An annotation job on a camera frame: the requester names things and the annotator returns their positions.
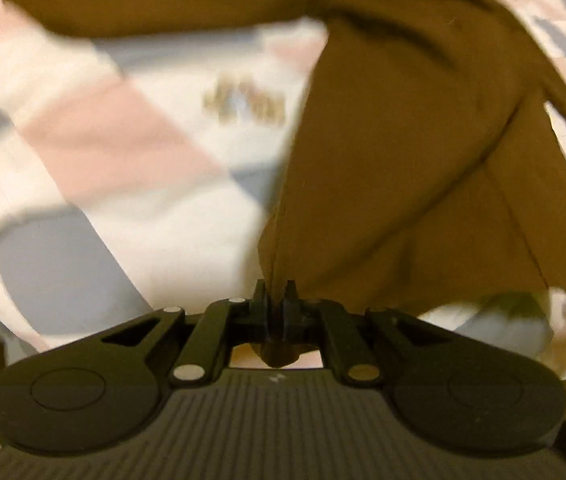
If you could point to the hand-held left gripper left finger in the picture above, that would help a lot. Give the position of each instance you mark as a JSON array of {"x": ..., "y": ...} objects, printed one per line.
[{"x": 263, "y": 305}]

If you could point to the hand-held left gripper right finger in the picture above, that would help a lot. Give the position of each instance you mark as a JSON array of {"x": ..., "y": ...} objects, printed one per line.
[{"x": 289, "y": 305}]

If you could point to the brown garment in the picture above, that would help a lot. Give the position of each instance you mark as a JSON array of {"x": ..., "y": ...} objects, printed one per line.
[{"x": 388, "y": 160}]

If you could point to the checkered teddy bear print bedsheet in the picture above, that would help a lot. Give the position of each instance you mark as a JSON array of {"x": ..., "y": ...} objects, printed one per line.
[{"x": 138, "y": 160}]

